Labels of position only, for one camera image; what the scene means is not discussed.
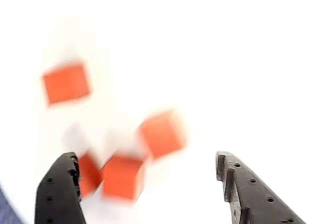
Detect blue woven table cloth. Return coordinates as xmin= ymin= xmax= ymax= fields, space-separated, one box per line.
xmin=0 ymin=181 xmax=30 ymax=224

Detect red cube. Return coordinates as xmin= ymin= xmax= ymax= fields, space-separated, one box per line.
xmin=77 ymin=153 xmax=105 ymax=200
xmin=41 ymin=61 xmax=93 ymax=109
xmin=137 ymin=109 xmax=190 ymax=160
xmin=99 ymin=154 xmax=147 ymax=202

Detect white round plate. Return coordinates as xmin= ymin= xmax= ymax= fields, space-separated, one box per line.
xmin=0 ymin=0 xmax=320 ymax=224

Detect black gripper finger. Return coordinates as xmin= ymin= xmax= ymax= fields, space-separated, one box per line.
xmin=34 ymin=151 xmax=88 ymax=224
xmin=215 ymin=151 xmax=308 ymax=224

